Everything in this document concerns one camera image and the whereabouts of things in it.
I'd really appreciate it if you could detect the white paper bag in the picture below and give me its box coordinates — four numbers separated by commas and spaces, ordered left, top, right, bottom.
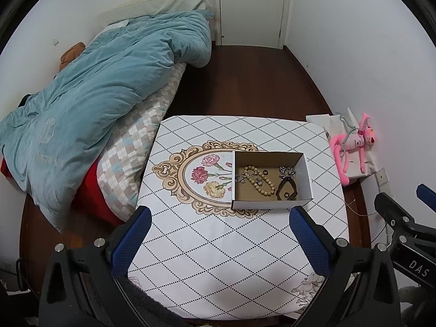
305, 107, 383, 179

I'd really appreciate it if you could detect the wooden bead bracelet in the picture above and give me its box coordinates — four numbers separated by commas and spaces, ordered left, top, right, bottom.
243, 165, 276, 197

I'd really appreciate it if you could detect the black floor cable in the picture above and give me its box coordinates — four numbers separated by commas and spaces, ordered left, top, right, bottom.
14, 257, 32, 291

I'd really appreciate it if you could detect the table with diamond pattern cloth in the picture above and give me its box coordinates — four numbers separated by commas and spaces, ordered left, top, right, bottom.
127, 115, 349, 321

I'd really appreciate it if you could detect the checkered pillow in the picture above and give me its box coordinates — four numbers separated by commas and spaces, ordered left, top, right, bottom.
97, 62, 188, 214

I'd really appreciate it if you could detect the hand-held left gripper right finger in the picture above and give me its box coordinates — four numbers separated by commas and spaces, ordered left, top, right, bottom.
289, 206, 401, 327

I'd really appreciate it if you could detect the cream pillow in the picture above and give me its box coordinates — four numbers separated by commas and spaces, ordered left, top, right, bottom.
97, 0, 213, 28

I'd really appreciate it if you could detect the light blue duvet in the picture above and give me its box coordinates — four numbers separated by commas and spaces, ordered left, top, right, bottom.
0, 11, 213, 232

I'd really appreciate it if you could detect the red blanket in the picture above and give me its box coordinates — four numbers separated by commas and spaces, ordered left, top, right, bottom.
0, 158, 126, 226

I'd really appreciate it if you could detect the white wall switch plate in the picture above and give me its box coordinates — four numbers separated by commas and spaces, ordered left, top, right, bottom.
375, 168, 391, 188

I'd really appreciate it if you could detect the white door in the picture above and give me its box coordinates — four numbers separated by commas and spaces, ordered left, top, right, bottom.
214, 0, 293, 49

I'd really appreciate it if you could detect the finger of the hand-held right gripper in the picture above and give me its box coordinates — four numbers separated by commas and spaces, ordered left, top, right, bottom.
374, 192, 415, 236
416, 183, 436, 212

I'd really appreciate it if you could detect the brown plush toy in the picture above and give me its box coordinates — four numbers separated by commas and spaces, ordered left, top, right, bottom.
59, 42, 86, 71

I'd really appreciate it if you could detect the pink plush toy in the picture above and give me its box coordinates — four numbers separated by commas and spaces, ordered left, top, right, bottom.
330, 112, 379, 187

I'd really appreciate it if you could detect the white cardboard box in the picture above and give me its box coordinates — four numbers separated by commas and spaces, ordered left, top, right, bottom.
231, 150, 314, 211

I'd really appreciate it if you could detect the black smart band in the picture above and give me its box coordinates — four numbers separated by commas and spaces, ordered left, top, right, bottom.
275, 176, 299, 201

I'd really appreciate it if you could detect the thin charging cable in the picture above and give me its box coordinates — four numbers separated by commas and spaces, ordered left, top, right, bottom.
345, 200, 377, 217

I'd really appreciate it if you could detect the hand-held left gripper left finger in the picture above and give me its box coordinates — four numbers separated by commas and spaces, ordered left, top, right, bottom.
39, 206, 153, 327

